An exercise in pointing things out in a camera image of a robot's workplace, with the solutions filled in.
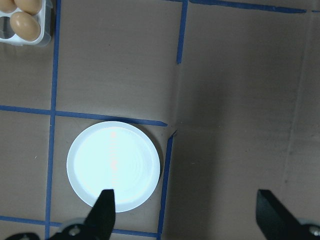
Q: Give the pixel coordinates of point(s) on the white bowl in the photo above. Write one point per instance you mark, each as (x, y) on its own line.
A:
(112, 160)

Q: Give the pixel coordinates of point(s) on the brown egg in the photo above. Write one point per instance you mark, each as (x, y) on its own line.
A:
(6, 5)
(28, 6)
(25, 26)

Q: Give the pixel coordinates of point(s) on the clear plastic egg box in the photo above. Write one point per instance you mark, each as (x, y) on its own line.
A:
(46, 30)

